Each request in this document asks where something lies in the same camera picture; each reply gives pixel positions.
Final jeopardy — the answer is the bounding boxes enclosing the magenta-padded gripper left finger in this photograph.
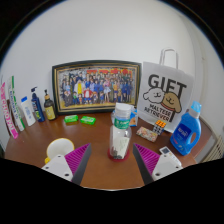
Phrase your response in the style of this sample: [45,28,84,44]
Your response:
[41,143,93,186]

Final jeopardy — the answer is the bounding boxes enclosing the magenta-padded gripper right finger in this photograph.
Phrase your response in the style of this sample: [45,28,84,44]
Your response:
[132,143,184,186]

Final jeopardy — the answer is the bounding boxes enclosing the clear green-labelled drink bottle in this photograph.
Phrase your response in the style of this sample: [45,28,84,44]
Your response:
[109,102,133,160]

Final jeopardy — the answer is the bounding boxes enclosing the white remote control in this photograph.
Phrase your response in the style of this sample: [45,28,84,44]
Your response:
[158,145,174,157]

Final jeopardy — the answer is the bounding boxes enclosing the blue detergent bottle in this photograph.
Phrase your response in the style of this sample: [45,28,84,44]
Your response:
[169,100,203,157]

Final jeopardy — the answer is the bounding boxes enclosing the small printed card box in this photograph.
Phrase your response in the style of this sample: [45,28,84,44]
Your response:
[135,126,159,143]

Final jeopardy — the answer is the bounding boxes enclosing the white radiator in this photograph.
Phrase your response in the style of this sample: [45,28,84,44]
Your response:
[206,134,224,161]

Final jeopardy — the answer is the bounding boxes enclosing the brown yellow-labelled pump bottle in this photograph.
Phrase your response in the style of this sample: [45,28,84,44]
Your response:
[43,89,57,121]

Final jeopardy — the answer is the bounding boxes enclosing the blue tissue pack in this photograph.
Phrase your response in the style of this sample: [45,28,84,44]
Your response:
[129,108,139,128]

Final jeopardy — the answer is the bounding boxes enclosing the white blue-capped tube bottle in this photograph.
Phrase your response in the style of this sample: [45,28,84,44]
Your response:
[20,96,37,127]

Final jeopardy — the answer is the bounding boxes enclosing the white printed paper gift bag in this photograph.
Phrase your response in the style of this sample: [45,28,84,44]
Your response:
[136,48,195,134]

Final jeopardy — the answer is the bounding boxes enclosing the tall pink box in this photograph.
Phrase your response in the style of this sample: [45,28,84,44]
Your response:
[0,81,19,140]

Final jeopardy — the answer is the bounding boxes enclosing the tall green and white box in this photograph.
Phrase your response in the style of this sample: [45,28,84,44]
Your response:
[7,75,26,133]

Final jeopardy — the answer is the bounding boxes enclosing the framed group photo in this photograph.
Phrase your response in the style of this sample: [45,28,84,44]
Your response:
[51,59,142,116]

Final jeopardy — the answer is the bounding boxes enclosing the white mug with yellow handle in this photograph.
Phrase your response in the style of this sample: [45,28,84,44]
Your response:
[44,137,76,165]

